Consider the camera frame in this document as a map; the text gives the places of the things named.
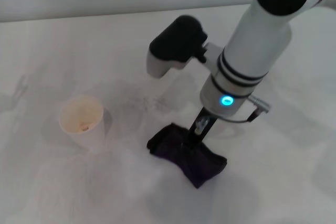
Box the black and white wrist camera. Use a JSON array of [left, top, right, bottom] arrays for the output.
[[146, 15, 209, 79]]

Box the white paper cup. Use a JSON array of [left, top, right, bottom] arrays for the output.
[[58, 94, 106, 151]]

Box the dark purple rag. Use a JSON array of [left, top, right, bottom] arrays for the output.
[[146, 122, 228, 189]]

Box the thin grey gripper cable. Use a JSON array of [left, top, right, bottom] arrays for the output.
[[223, 95, 272, 124]]

